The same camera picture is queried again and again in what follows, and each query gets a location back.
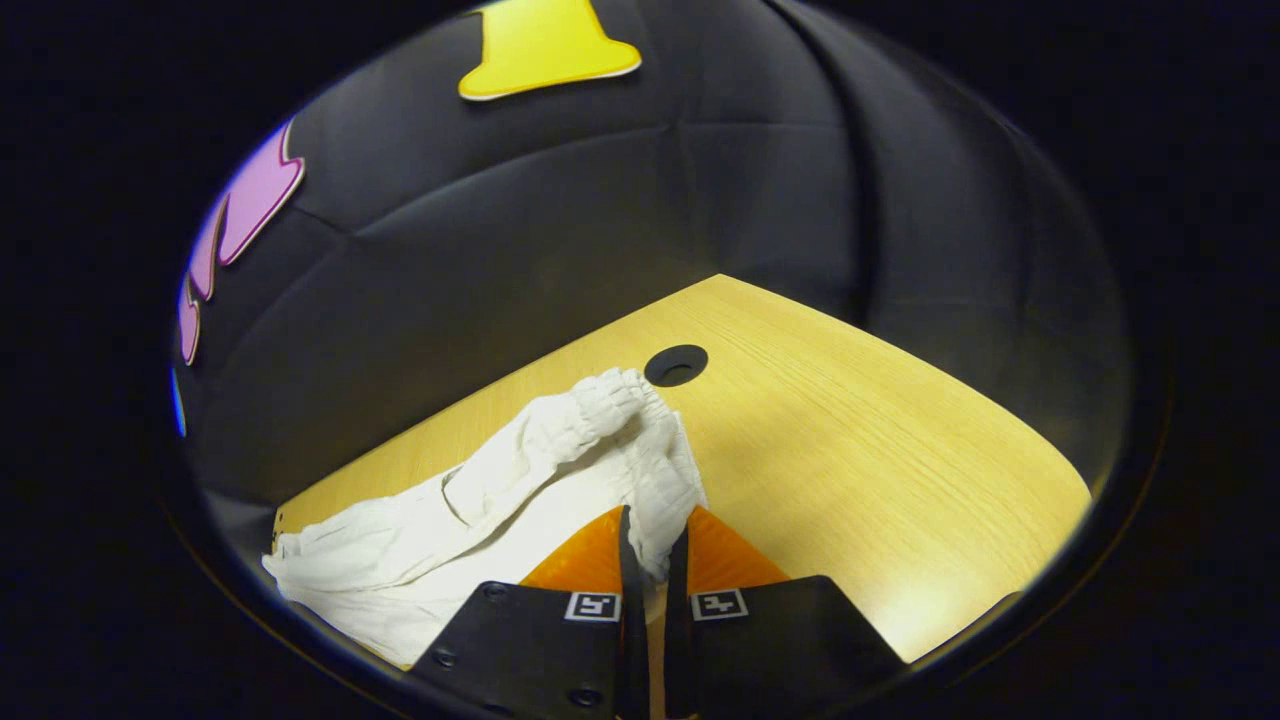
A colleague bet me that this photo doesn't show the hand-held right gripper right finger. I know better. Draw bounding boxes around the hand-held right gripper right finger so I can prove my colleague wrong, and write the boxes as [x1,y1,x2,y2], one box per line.
[663,504,908,720]

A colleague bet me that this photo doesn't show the white jeans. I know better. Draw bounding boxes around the white jeans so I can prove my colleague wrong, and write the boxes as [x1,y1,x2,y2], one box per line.
[262,367,709,669]

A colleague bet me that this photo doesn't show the black backdrop cloth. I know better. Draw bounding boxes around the black backdrop cloth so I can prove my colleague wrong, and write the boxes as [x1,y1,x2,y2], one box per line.
[172,0,1131,531]

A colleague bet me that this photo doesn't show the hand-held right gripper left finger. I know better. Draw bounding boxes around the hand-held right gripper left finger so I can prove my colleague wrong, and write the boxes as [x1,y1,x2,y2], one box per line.
[408,504,653,720]

